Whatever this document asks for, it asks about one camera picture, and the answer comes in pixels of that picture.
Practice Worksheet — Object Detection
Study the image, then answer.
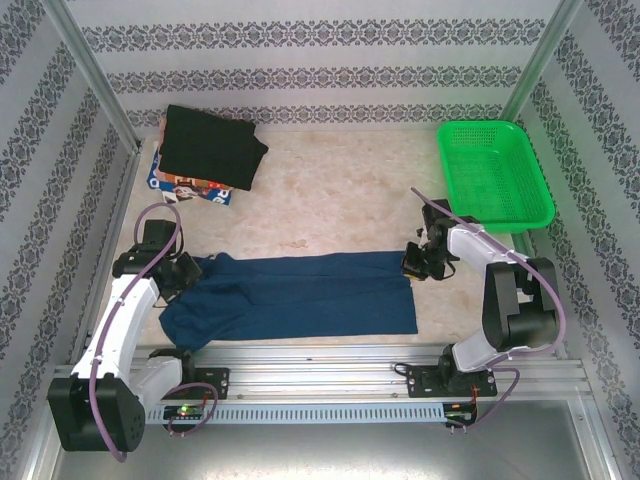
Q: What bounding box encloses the blue t-shirt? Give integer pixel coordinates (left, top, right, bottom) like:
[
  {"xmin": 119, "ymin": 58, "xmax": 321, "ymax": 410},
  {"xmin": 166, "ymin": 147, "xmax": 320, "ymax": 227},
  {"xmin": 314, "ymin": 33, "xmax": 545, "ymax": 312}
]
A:
[{"xmin": 158, "ymin": 249, "xmax": 419, "ymax": 354}]

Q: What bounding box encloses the colourful printed folded t-shirt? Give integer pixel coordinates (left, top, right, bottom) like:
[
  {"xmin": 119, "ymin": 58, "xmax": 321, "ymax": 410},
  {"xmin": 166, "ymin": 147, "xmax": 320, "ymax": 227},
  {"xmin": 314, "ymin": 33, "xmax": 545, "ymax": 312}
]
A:
[{"xmin": 145, "ymin": 147, "xmax": 235, "ymax": 207}]

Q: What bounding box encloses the black folded t-shirt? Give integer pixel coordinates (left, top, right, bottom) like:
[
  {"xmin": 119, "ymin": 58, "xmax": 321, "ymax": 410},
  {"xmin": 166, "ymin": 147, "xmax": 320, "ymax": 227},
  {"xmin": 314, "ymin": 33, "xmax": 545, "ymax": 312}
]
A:
[{"xmin": 158, "ymin": 103, "xmax": 270, "ymax": 192}]

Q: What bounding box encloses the green plastic basket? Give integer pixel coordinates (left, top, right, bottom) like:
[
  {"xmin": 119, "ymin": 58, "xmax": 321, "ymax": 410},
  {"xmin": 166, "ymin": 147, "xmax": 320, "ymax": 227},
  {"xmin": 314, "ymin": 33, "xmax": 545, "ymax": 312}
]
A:
[{"xmin": 436, "ymin": 119, "xmax": 558, "ymax": 236}]

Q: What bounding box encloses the brushed metal panel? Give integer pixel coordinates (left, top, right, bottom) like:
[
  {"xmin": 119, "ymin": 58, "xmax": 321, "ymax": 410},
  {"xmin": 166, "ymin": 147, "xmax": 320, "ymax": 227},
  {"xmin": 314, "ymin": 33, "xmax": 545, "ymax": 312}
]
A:
[{"xmin": 29, "ymin": 399, "xmax": 614, "ymax": 480}]

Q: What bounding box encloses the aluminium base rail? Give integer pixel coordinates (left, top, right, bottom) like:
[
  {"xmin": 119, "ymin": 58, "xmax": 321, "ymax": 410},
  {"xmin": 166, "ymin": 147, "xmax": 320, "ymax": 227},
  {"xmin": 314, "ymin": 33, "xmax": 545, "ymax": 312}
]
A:
[{"xmin": 49, "ymin": 344, "xmax": 589, "ymax": 402}]

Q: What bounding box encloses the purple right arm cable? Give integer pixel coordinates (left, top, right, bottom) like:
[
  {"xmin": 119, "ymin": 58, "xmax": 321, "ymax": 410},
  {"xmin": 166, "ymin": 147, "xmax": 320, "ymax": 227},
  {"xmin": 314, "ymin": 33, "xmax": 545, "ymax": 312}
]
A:
[{"xmin": 409, "ymin": 186, "xmax": 569, "ymax": 437}]

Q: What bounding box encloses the slotted grey cable duct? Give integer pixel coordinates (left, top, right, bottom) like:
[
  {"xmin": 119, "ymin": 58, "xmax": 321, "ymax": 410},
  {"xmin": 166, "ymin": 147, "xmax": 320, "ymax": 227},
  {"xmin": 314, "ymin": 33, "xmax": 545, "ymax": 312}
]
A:
[{"xmin": 147, "ymin": 402, "xmax": 446, "ymax": 426}]

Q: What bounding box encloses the aluminium frame post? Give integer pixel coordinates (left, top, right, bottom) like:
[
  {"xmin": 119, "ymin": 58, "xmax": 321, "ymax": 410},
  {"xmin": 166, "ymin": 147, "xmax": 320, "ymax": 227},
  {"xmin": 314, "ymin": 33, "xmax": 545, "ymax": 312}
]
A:
[
  {"xmin": 502, "ymin": 0, "xmax": 584, "ymax": 129},
  {"xmin": 42, "ymin": 0, "xmax": 144, "ymax": 151}
]

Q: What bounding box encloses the short purple cable loop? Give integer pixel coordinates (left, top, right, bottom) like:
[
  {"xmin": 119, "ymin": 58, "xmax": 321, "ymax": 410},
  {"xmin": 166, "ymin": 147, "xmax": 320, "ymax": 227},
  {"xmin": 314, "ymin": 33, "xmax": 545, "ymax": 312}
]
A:
[{"xmin": 167, "ymin": 379, "xmax": 220, "ymax": 439}]

